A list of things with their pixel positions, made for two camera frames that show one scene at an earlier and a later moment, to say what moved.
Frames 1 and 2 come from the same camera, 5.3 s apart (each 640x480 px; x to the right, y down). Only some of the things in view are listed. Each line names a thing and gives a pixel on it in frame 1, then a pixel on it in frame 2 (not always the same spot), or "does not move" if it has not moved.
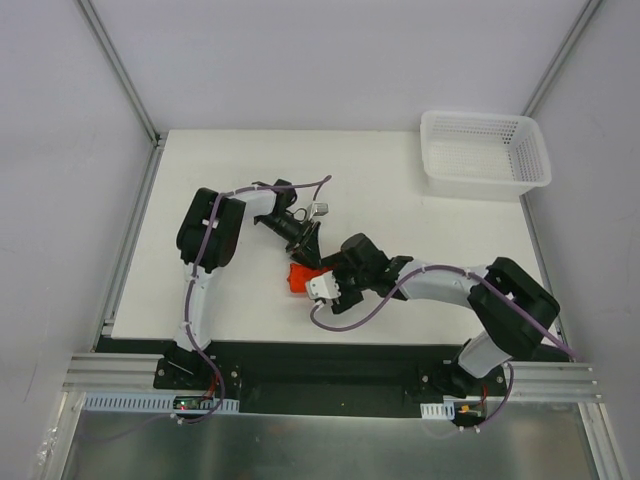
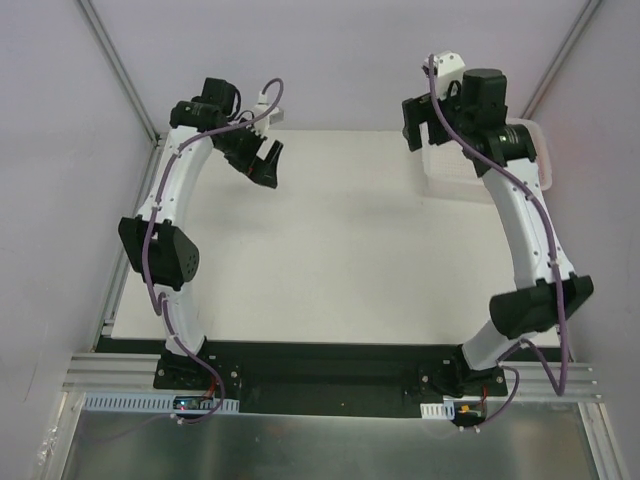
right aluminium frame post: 561,58 does not move
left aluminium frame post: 91,14 does not move
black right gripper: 340,282 to 420,117
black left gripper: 306,237 to 247,157
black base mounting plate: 287,380 does not move
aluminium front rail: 559,382 does not move
